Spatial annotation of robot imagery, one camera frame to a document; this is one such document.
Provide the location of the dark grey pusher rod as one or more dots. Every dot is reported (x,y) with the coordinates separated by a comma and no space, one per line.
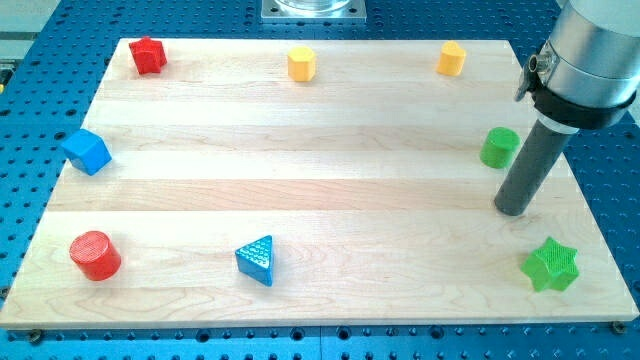
(542,148)

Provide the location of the wooden board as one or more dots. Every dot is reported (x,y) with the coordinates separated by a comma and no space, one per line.
(368,179)

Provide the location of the green cylinder block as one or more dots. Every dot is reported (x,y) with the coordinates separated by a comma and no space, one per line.
(499,147)

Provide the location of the yellow heart block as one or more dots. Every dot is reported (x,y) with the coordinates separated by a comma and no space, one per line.
(452,59)

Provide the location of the blue cube block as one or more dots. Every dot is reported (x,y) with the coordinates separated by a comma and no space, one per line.
(86,151)

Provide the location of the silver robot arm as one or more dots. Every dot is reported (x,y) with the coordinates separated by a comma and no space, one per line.
(586,74)

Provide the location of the yellow hexagon block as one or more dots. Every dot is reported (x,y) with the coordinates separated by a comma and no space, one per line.
(301,61)

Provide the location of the blue triangle block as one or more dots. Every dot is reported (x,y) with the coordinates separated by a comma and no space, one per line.
(256,260)

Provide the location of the green star block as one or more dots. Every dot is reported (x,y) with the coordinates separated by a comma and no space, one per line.
(552,266)

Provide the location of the red cylinder block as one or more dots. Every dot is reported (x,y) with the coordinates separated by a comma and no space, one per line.
(95,255)

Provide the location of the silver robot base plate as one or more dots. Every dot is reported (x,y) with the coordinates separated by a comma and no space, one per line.
(283,11)

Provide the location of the red star block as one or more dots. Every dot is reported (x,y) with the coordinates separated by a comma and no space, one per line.
(148,55)

